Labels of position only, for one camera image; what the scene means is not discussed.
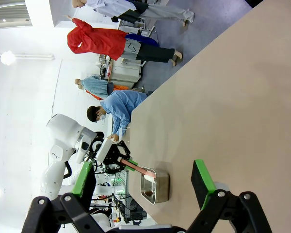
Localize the pink lint roller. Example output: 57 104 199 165
120 157 157 182

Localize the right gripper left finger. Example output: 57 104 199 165
21 161 105 233

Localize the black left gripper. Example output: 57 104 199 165
103 140 138 174

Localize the white cabinet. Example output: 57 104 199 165
110 58 143 88

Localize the person in white coat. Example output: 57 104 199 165
71 0 195 27

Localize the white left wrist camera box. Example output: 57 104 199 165
96 138 118 164

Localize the person in blue shirt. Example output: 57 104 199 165
86 90 148 143

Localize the stainless steel rectangular container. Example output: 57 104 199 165
140 166 170 205

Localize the mannequin in blue denim shirt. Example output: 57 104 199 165
74 75 114 99

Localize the mannequin in red coat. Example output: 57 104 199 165
64 15 184 67

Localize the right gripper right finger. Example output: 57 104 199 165
188 159 274 233

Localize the round ceiling lamp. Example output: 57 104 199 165
0 50 16 66

